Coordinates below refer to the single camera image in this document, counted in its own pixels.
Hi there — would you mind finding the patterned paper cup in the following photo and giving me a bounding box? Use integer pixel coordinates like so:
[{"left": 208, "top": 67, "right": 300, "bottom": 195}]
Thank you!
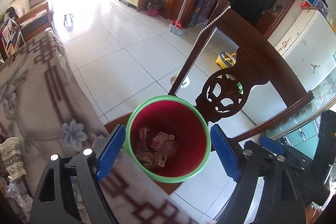
[{"left": 1, "top": 137, "right": 27, "bottom": 180}]

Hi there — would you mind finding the near carved wooden chair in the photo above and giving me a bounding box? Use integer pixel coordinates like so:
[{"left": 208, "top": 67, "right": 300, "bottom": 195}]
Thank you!
[{"left": 106, "top": 1, "right": 313, "bottom": 185}]

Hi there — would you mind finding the broom and dustpan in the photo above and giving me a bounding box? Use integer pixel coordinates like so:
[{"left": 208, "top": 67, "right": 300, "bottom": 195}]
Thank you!
[{"left": 169, "top": 0, "right": 188, "bottom": 36}]

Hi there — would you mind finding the silver foil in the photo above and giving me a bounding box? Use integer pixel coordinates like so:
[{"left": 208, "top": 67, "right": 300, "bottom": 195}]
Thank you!
[{"left": 7, "top": 179, "right": 33, "bottom": 213}]

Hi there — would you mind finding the small black stool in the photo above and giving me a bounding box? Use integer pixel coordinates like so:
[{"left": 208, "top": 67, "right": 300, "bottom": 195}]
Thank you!
[{"left": 63, "top": 13, "right": 74, "bottom": 30}]

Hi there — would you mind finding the white refrigerator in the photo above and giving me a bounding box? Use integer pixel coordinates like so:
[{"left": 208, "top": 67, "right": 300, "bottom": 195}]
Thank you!
[{"left": 275, "top": 9, "right": 335, "bottom": 91}]

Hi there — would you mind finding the pink white package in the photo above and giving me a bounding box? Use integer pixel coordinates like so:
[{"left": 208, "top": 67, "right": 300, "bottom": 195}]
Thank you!
[{"left": 150, "top": 131, "right": 178, "bottom": 168}]

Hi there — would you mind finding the green red trash bin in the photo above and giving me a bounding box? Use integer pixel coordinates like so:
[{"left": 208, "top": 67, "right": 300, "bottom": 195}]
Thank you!
[{"left": 123, "top": 96, "right": 211, "bottom": 184}]

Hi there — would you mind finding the pink plastic wrapper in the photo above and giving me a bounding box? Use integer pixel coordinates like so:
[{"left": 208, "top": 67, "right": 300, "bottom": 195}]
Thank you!
[{"left": 135, "top": 127, "right": 154, "bottom": 169}]

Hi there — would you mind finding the white beaded cord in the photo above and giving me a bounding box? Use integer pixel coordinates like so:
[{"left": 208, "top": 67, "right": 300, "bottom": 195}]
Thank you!
[{"left": 191, "top": 4, "right": 232, "bottom": 67}]

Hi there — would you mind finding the wooden sofa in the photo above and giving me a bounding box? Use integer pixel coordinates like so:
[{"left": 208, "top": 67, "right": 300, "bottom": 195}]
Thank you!
[{"left": 5, "top": 0, "right": 54, "bottom": 42}]

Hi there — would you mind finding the red floor waste basket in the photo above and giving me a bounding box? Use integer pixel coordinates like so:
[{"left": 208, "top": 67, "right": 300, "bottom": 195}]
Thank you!
[{"left": 146, "top": 1, "right": 163, "bottom": 16}]

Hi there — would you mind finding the patterned tablecloth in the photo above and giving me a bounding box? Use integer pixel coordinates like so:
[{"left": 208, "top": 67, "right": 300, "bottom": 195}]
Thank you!
[{"left": 1, "top": 30, "right": 195, "bottom": 223}]

